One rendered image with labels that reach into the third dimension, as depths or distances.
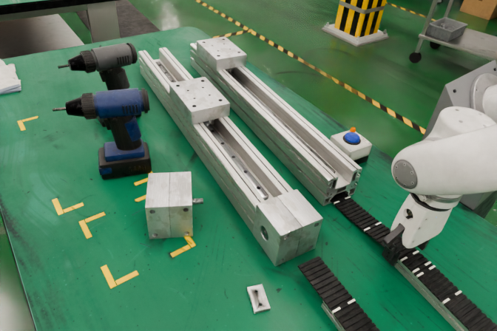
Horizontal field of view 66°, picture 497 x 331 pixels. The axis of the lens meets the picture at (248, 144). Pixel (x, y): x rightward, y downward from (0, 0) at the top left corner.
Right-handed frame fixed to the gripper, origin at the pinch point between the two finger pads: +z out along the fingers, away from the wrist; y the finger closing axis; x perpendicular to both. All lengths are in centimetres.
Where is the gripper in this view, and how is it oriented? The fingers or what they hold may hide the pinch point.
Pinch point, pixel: (404, 248)
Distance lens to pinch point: 86.2
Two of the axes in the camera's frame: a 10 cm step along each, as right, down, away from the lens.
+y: 8.7, -2.5, 4.3
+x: -4.9, -5.6, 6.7
